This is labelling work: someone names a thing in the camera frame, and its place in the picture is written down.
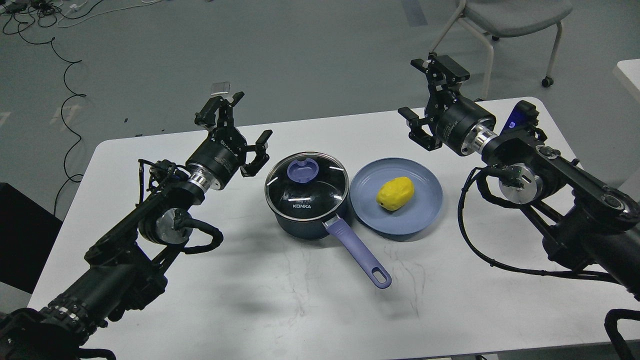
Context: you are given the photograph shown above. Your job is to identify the dark blue saucepan purple handle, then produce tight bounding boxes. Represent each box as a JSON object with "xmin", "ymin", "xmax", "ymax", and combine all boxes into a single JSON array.
[{"xmin": 263, "ymin": 152, "xmax": 393, "ymax": 289}]

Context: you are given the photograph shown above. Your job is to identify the white floor cable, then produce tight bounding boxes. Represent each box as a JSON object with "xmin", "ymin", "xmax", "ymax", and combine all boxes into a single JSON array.
[{"xmin": 56, "ymin": 0, "xmax": 166, "ymax": 28}]

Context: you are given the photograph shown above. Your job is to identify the blue round plate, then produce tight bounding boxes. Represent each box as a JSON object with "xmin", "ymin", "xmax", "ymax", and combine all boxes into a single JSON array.
[{"xmin": 350, "ymin": 157, "xmax": 444, "ymax": 236}]

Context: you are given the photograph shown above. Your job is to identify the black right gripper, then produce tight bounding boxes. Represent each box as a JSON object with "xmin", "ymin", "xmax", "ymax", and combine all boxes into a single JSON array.
[{"xmin": 398, "ymin": 53, "xmax": 496, "ymax": 157}]

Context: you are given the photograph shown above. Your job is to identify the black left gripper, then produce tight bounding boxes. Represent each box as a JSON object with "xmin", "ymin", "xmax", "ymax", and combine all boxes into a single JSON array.
[{"xmin": 185, "ymin": 91, "xmax": 274, "ymax": 191}]

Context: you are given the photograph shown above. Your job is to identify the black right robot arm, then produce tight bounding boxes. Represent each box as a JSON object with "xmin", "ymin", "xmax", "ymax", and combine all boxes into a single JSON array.
[{"xmin": 398, "ymin": 53, "xmax": 640, "ymax": 299}]

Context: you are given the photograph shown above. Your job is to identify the white side table corner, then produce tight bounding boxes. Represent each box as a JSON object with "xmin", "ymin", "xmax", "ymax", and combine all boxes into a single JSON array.
[{"xmin": 612, "ymin": 58, "xmax": 640, "ymax": 103}]

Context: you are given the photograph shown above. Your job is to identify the grey office chair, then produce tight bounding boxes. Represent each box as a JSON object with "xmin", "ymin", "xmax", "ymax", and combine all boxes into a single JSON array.
[{"xmin": 429, "ymin": 0, "xmax": 573, "ymax": 100}]

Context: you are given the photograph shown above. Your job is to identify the clear tape floor marker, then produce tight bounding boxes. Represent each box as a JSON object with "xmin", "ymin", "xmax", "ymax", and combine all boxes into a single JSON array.
[{"xmin": 210, "ymin": 80, "xmax": 231, "ymax": 97}]

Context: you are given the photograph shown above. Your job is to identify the yellow potato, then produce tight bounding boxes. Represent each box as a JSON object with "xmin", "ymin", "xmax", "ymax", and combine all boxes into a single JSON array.
[{"xmin": 375, "ymin": 177, "xmax": 415, "ymax": 212}]

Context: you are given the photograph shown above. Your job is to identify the black floor cable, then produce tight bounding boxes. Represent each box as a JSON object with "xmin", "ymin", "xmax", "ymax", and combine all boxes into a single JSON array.
[{"xmin": 0, "ymin": 0, "xmax": 106, "ymax": 216}]

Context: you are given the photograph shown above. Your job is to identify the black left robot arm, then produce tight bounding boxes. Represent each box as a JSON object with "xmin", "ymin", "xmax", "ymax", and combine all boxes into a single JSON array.
[{"xmin": 1, "ymin": 91, "xmax": 272, "ymax": 360}]

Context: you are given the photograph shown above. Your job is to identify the glass pot lid purple knob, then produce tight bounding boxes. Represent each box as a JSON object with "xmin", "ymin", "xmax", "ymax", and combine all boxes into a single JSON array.
[{"xmin": 264, "ymin": 151, "xmax": 350, "ymax": 222}]

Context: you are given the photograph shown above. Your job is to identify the black box left edge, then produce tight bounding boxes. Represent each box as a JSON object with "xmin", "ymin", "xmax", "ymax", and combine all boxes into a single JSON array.
[{"xmin": 0, "ymin": 182, "xmax": 62, "ymax": 294}]

